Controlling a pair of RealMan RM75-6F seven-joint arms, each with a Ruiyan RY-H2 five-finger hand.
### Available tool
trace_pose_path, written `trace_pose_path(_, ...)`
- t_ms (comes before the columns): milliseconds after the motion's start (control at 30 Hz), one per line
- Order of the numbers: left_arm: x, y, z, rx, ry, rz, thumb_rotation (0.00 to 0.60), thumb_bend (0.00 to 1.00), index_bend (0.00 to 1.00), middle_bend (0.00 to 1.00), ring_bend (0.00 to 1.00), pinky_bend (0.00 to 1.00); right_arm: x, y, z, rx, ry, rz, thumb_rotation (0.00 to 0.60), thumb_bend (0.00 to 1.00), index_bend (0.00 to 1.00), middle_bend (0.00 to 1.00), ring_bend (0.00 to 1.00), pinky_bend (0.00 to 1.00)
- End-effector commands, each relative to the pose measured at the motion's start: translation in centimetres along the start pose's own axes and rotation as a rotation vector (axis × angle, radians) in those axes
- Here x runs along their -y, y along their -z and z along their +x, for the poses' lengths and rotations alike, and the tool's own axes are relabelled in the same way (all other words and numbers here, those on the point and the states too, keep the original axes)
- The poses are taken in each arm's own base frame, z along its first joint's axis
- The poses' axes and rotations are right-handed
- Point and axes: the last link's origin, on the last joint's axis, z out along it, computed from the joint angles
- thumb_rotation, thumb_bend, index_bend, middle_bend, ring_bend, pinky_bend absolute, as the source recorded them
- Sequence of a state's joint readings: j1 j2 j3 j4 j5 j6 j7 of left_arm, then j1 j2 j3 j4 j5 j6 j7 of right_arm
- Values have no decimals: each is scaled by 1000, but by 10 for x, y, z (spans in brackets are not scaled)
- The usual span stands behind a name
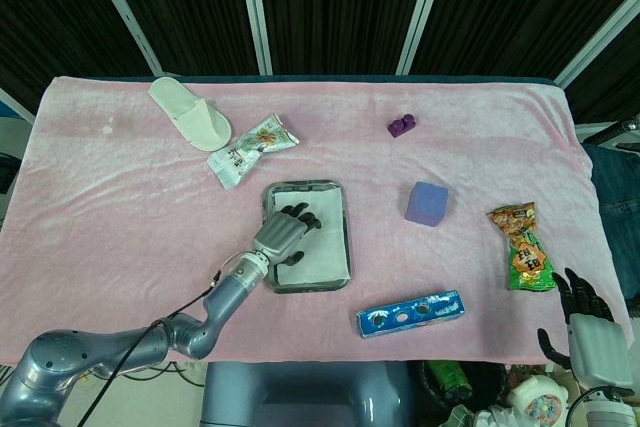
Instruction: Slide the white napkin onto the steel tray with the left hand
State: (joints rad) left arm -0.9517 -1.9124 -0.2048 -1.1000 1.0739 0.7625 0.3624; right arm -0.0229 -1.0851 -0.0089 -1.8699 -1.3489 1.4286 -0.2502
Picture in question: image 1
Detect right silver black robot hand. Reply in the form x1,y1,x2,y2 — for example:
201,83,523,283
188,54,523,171
537,266,635,389

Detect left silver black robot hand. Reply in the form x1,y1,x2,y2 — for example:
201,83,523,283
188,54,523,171
252,201,323,266

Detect white napkin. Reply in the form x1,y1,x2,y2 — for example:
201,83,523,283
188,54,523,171
269,189,350,284

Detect metal tray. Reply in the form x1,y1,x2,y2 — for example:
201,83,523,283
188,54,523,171
261,179,355,295

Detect white round toy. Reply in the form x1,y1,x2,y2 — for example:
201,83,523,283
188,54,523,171
507,375,570,421

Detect silver snack bag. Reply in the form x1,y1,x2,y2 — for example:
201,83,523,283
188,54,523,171
207,113,301,192

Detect black waste bin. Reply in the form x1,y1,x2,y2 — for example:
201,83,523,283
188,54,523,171
417,359,509,411

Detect orange green snack bag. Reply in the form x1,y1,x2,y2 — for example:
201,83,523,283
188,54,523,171
487,201,558,292

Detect white slipper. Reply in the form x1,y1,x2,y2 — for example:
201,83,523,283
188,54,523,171
147,76,234,152

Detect purple foam cube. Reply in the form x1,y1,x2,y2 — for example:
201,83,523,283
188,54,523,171
403,180,450,228

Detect blue denim trousers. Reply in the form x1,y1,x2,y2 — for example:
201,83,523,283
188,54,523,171
583,142,640,298

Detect blue Oreo cookie box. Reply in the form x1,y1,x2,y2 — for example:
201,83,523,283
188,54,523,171
356,289,467,340

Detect green packet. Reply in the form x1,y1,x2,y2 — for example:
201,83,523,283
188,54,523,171
427,361,474,398

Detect blue-grey robot torso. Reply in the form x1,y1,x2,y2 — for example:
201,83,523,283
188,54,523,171
199,360,416,427

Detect pink fleece cloth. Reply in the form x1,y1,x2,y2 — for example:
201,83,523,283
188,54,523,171
0,75,632,367

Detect purple toy brick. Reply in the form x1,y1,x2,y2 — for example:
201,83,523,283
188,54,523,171
386,111,419,139

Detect black metal stand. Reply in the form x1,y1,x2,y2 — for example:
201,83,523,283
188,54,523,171
577,116,640,148

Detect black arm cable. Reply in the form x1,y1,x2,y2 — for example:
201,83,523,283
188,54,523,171
102,271,224,384

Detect black floor cable bundle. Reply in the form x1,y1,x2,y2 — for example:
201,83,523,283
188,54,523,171
64,360,207,391

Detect white partition post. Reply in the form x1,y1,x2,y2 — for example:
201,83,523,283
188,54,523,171
553,0,640,89
394,0,454,76
236,0,274,76
0,87,37,124
81,0,164,74

